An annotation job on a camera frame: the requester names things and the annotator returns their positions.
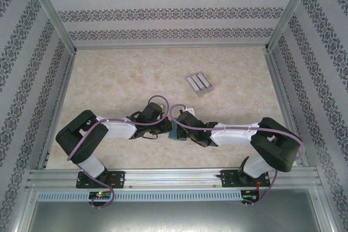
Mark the aluminium side rail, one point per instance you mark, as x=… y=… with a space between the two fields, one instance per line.
x=58 y=107

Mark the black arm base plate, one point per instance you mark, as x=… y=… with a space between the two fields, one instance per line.
x=229 y=179
x=118 y=179

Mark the teal leather card holder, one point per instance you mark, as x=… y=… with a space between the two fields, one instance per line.
x=174 y=134

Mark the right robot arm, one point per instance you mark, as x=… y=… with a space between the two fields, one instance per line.
x=231 y=135

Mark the small circuit board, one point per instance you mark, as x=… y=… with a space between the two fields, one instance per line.
x=100 y=195
x=250 y=195

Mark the aluminium mounting rail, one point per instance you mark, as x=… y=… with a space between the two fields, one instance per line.
x=171 y=179

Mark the grey sheet metal panel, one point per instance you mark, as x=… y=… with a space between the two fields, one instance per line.
x=174 y=218

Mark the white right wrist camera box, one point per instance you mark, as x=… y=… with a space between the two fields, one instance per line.
x=189 y=111

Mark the aluminium frame post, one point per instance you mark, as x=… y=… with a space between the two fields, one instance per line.
x=292 y=9
x=53 y=12

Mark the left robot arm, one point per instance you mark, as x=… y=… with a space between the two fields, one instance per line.
x=119 y=130

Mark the grey metal ridged block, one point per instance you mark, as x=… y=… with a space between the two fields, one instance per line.
x=199 y=84

